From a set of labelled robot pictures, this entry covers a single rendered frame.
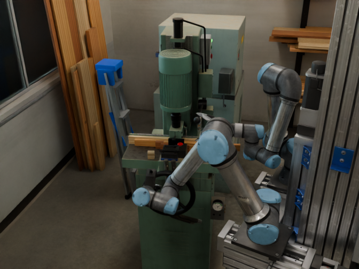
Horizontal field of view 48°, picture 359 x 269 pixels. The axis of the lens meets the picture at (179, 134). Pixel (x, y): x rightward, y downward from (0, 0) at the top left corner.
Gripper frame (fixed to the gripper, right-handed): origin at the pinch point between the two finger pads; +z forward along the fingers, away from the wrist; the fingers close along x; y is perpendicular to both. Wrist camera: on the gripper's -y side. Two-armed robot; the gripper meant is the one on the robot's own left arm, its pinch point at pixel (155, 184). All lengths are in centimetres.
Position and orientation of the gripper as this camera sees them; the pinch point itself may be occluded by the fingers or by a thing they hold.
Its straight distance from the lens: 205.7
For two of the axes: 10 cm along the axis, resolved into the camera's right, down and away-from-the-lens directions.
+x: 9.9, 0.5, -1.2
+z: 1.2, 0.3, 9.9
